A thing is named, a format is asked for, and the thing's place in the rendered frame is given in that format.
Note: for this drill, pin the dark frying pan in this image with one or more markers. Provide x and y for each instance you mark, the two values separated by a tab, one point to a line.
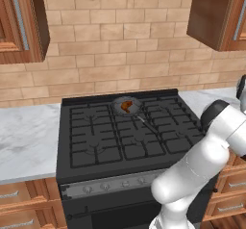
134	110

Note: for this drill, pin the grey stove knob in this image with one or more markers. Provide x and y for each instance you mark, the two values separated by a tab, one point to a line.
86	189
105	186
125	184
142	181

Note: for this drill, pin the wooden drawer front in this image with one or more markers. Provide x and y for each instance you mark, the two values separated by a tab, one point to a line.
16	192
19	221
235	183
229	207

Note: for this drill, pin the brown roasted chicken piece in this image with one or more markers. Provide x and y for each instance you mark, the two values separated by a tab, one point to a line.
126	106

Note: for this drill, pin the wooden base cabinet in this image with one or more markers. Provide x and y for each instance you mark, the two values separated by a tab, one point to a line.
41	200
230	194

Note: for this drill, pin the black stove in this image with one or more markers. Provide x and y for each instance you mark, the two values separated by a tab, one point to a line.
96	162

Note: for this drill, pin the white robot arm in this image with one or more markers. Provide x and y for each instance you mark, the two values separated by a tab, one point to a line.
192	172

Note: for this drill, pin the wooden wall cupboard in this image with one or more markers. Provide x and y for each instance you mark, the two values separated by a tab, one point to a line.
205	21
40	30

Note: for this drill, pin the black oven door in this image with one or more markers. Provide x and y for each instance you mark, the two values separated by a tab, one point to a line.
121	218

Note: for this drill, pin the wooden cupboard door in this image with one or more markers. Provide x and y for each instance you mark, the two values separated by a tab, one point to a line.
229	24
7	21

